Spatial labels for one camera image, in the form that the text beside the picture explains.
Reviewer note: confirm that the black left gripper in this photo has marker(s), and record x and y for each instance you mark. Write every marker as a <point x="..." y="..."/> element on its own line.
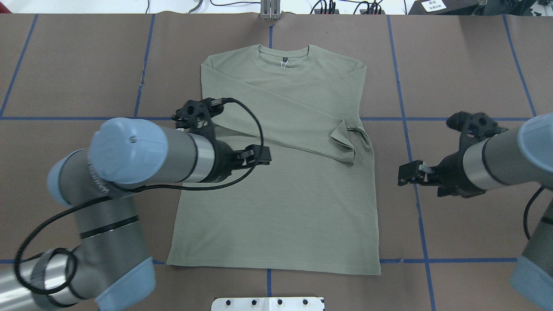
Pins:
<point x="224" y="160"/>

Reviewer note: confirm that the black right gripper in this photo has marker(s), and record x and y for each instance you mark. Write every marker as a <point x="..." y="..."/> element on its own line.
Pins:
<point x="452" y="171"/>

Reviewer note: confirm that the olive green long-sleeve shirt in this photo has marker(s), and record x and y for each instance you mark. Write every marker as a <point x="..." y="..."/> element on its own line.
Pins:
<point x="314" y="207"/>

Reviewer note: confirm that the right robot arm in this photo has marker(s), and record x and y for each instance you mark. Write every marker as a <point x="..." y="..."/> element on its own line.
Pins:
<point x="491" y="157"/>

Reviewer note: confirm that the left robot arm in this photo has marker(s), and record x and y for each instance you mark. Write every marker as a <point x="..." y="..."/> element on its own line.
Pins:
<point x="112" y="264"/>

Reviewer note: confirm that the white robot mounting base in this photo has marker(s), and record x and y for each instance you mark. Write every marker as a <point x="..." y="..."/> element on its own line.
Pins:
<point x="269" y="304"/>

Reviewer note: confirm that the black labelled box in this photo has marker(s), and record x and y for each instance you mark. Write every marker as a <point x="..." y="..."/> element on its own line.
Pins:
<point x="444" y="7"/>

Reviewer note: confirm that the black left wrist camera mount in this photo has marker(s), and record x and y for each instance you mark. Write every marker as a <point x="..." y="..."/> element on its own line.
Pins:
<point x="196" y="117"/>

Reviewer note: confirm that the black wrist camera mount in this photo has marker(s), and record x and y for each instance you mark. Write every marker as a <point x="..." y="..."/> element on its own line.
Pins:
<point x="473" y="128"/>
<point x="196" y="117"/>

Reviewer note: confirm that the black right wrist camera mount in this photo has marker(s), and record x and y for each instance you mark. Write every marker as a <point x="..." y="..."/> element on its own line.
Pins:
<point x="473" y="128"/>

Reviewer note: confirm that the aluminium frame post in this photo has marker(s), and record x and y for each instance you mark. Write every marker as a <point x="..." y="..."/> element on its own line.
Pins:
<point x="270" y="9"/>

